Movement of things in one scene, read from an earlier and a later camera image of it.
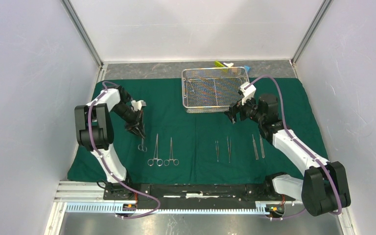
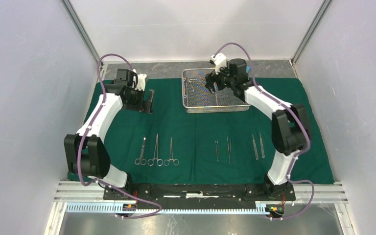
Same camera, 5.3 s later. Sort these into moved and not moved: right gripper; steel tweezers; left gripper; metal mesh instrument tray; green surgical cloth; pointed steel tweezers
Moved: right gripper; left gripper
Not moved: steel tweezers; green surgical cloth; pointed steel tweezers; metal mesh instrument tray
